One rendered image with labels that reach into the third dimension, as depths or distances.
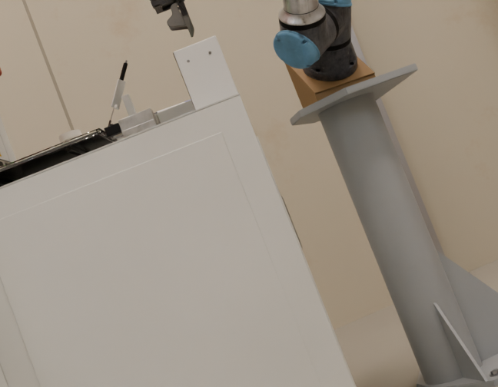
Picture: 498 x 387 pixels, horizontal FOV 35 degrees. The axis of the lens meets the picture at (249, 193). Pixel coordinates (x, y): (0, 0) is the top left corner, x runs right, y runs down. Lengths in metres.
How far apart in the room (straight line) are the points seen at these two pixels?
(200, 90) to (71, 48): 2.36
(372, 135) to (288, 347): 0.77
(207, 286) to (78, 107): 2.42
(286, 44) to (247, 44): 2.06
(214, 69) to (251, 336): 0.54
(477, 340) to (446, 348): 0.14
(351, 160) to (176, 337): 0.80
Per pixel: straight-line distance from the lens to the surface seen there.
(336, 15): 2.05
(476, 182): 4.25
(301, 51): 1.95
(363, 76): 2.16
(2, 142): 2.21
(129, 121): 1.81
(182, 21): 2.05
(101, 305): 1.56
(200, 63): 1.63
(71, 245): 1.57
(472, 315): 2.24
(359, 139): 2.10
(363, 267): 3.96
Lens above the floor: 0.54
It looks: 4 degrees up
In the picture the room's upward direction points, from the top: 21 degrees counter-clockwise
